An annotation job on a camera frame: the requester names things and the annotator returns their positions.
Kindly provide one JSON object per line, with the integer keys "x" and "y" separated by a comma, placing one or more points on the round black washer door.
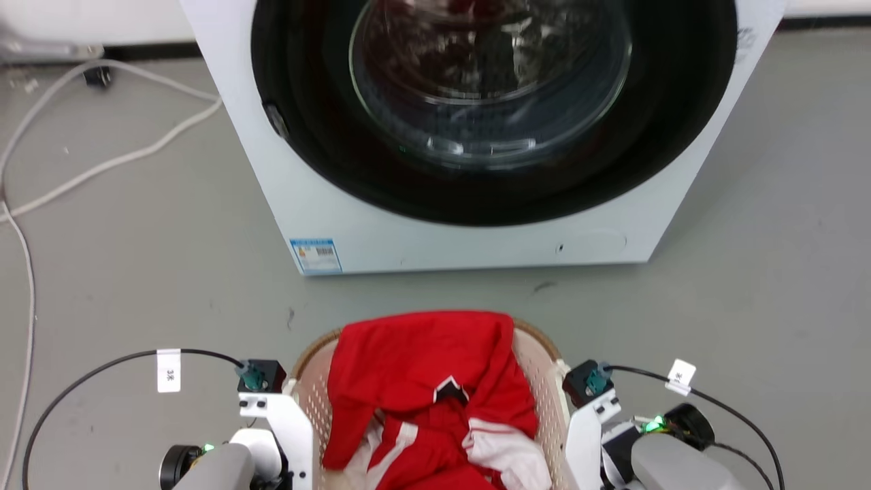
{"x": 326, "y": 136}

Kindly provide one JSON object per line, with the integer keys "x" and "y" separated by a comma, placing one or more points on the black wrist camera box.
{"x": 578, "y": 384}
{"x": 269, "y": 373}

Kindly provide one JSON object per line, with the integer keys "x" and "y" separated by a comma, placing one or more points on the red garment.
{"x": 408, "y": 367}

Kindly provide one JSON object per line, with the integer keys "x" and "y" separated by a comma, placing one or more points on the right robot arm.
{"x": 674, "y": 463}

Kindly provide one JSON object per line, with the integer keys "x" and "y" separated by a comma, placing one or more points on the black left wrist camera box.
{"x": 269, "y": 373}

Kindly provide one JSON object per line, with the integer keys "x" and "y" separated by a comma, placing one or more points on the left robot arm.
{"x": 221, "y": 469}

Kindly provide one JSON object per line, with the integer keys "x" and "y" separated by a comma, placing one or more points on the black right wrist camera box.
{"x": 578, "y": 384}

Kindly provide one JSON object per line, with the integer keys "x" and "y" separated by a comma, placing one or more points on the white front-load washing machine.
{"x": 476, "y": 245}

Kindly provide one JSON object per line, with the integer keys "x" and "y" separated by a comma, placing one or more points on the beige woven laundry basket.
{"x": 539, "y": 371}

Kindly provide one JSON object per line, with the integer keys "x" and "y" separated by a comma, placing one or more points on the blue energy label sticker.
{"x": 316, "y": 256}

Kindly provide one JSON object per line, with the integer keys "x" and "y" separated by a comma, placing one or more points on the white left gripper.
{"x": 289, "y": 422}

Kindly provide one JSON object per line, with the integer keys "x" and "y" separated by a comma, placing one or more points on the small black plug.
{"x": 98, "y": 76}

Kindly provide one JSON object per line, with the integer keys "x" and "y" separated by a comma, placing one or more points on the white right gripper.
{"x": 582, "y": 442}

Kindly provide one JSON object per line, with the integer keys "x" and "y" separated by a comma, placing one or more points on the white garment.
{"x": 510, "y": 452}

